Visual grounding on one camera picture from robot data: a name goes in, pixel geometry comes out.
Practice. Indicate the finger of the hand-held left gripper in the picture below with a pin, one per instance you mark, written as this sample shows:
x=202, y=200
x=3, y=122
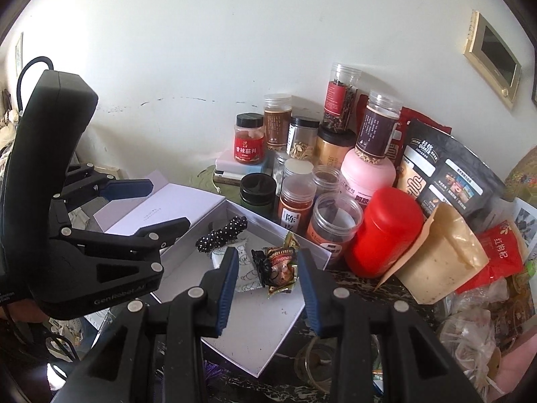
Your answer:
x=163, y=226
x=126, y=189

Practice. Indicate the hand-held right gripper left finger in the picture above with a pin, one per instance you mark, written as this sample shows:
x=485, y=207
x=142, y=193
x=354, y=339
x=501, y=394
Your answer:
x=224, y=298

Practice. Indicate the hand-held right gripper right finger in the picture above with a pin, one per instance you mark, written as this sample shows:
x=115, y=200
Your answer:
x=312, y=298

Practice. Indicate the white snack packet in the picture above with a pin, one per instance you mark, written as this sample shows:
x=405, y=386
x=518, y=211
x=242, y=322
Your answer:
x=247, y=275

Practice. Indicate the brown cereal snack packet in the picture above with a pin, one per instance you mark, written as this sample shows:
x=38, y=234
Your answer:
x=283, y=266

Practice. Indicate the black hair claw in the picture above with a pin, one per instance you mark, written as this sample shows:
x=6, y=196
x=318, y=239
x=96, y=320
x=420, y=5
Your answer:
x=261, y=266

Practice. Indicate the white cardboard box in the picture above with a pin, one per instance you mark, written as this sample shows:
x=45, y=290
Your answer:
x=268, y=319

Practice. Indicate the polka dot hair clip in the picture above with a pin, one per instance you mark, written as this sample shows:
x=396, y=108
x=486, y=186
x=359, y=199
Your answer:
x=218, y=235

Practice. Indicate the white box lid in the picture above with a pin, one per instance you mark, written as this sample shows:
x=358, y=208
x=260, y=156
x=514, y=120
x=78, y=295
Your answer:
x=168, y=205

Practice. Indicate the metal bangles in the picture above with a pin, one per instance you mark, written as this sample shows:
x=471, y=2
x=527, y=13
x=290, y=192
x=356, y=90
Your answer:
x=323, y=363

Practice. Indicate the orange label jar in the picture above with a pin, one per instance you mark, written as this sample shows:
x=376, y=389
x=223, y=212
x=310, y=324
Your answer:
x=333, y=226

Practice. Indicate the gold edged power bank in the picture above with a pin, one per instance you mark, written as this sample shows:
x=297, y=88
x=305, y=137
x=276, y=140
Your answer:
x=226, y=178

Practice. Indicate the dried peel jar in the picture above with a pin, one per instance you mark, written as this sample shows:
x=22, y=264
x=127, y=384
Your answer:
x=295, y=205

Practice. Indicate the pale lavender power bank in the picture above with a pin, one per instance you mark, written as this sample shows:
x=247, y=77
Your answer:
x=235, y=163

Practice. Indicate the red canister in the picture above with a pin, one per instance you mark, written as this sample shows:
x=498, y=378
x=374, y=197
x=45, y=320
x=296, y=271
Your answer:
x=384, y=235

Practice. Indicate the green jar with black lid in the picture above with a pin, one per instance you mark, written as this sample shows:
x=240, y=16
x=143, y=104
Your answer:
x=256, y=191

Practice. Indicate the red label spice jar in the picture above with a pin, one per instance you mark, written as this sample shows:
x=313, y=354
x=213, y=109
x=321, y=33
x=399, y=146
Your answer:
x=249, y=145

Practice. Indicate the clear plastic jar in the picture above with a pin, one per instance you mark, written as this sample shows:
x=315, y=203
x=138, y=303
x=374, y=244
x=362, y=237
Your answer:
x=327, y=178

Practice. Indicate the pink plastic jar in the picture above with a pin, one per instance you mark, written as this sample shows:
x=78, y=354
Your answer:
x=367, y=178

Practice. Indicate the kraft paper pouch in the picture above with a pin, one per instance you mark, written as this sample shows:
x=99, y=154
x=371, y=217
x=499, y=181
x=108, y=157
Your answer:
x=440, y=256

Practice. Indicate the tan jar with dark lid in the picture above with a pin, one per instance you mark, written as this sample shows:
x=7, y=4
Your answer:
x=333, y=149

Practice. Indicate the tall brown powder jar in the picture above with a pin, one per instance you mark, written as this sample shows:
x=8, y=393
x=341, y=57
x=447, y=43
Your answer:
x=277, y=126

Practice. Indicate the dried slices jar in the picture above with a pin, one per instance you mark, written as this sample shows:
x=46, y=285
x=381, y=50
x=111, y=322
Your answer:
x=303, y=140

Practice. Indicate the clear plastic bags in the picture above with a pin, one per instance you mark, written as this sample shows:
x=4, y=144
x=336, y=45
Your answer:
x=474, y=344

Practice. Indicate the grain jar with dark label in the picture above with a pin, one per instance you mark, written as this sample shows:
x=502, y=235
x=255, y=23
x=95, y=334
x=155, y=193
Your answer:
x=377, y=130

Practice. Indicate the black snack pouch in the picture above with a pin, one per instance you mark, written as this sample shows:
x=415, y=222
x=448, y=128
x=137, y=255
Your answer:
x=453, y=176

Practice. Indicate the red berry pouch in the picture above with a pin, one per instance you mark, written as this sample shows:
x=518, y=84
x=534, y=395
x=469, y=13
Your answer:
x=499, y=252

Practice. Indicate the dark dried fruit jar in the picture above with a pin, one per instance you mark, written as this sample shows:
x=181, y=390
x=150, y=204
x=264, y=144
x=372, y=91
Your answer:
x=339, y=100

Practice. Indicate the woven straw basket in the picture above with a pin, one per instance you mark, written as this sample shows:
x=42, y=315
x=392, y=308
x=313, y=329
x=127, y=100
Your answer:
x=522, y=174

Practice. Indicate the wall intercom panel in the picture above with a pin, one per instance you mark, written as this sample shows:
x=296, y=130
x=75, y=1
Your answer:
x=493, y=56

